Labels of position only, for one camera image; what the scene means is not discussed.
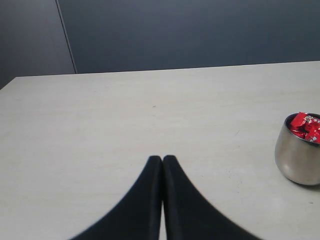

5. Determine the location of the red candy newest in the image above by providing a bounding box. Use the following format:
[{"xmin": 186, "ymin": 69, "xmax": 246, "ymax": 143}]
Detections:
[{"xmin": 289, "ymin": 112, "xmax": 320, "ymax": 144}]

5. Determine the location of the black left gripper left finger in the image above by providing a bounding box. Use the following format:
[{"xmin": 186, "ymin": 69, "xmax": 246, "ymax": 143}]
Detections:
[{"xmin": 73, "ymin": 155, "xmax": 162, "ymax": 240}]

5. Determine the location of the stainless steel cup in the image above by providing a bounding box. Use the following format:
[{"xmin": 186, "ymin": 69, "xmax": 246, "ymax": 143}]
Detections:
[{"xmin": 274, "ymin": 112, "xmax": 320, "ymax": 186}]

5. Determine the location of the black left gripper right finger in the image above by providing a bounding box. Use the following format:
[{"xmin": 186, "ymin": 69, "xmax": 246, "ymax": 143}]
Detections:
[{"xmin": 163, "ymin": 155, "xmax": 258, "ymax": 240}]

